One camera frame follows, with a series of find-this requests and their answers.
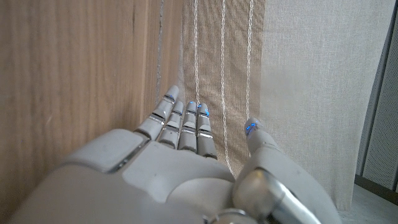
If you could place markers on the grey tape strip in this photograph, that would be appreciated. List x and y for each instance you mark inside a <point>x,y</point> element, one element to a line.
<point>159,46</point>

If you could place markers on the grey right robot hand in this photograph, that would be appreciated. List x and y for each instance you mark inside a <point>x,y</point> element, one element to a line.
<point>161,174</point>

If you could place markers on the beige striped fabric backdrop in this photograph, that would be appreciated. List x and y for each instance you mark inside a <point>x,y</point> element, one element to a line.
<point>304,77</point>

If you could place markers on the grey perforated panel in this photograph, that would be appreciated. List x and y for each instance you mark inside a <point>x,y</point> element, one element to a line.
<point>382,124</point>

